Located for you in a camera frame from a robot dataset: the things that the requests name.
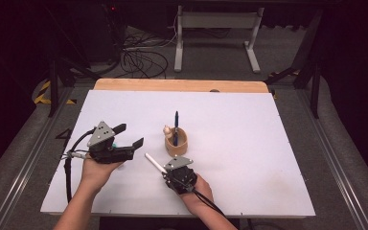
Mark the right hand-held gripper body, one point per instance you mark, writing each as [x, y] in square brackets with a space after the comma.
[180, 175]

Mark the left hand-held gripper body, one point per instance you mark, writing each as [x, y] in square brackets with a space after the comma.
[105, 150]

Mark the white pen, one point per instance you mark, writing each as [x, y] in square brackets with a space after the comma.
[155, 162]

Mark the tan pen holder with bear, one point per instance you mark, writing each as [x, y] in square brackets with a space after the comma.
[176, 148]

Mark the blue pen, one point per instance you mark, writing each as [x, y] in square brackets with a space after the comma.
[176, 123]

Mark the person's left hand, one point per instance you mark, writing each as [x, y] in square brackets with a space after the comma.
[97, 172]

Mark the person's right hand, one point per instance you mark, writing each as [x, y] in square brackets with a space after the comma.
[201, 195]

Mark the white table sheet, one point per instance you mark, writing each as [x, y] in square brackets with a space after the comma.
[236, 143]

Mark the black metal stand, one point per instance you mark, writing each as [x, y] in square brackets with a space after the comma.
[57, 80]
[310, 73]

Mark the yellow and black hazard tape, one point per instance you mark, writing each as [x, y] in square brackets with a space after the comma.
[44, 96]

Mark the aluminium floor rail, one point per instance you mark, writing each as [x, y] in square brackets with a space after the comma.
[28, 163]
[335, 163]

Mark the white desk frame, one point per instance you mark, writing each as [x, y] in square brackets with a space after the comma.
[218, 20]

